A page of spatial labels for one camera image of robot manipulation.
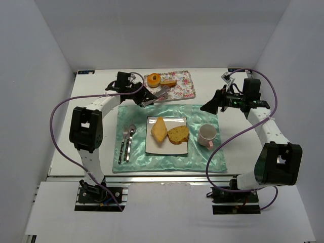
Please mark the pink mug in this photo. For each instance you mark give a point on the pink mug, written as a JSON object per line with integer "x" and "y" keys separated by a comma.
{"x": 206, "y": 135}

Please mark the green satin placemat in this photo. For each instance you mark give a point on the green satin placemat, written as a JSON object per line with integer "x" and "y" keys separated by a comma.
{"x": 146, "y": 155}

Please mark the triangular yellow bread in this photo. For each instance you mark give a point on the triangular yellow bread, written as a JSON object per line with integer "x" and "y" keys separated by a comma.
{"x": 159, "y": 130}

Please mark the steel fork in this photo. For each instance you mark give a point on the steel fork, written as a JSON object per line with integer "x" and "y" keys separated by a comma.
{"x": 125, "y": 133}

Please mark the floral serving tray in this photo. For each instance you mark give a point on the floral serving tray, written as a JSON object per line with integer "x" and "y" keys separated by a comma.
{"x": 183, "y": 88}

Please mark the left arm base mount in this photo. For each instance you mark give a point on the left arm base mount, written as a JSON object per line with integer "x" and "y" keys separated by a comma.
{"x": 96, "y": 199}

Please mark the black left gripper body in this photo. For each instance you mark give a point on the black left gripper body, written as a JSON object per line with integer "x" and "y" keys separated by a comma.
{"x": 143, "y": 94}

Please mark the small herb bread slice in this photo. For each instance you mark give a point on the small herb bread slice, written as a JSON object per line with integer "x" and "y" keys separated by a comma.
{"x": 168, "y": 82}

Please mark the steel spoon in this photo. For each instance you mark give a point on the steel spoon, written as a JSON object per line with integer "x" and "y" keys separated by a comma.
{"x": 129, "y": 137}

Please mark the glazed donut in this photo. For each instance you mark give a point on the glazed donut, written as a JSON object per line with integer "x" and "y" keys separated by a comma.
{"x": 153, "y": 80}

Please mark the white square plate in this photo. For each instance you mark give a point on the white square plate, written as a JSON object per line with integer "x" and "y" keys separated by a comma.
{"x": 166, "y": 147}

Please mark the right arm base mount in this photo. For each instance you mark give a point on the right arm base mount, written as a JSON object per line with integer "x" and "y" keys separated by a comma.
{"x": 233, "y": 203}

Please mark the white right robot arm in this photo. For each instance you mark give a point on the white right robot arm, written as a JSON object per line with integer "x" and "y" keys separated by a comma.
{"x": 279, "y": 160}

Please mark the aluminium frame rail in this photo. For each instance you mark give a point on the aluminium frame rail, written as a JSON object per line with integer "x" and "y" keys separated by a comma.
{"x": 150, "y": 179}

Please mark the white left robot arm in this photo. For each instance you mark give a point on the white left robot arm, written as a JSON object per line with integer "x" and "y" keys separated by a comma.
{"x": 86, "y": 130}

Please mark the large herb bread slice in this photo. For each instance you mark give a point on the large herb bread slice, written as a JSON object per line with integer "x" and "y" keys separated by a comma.
{"x": 178, "y": 135}

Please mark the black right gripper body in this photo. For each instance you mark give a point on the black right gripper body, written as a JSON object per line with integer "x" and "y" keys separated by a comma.
{"x": 219, "y": 98}

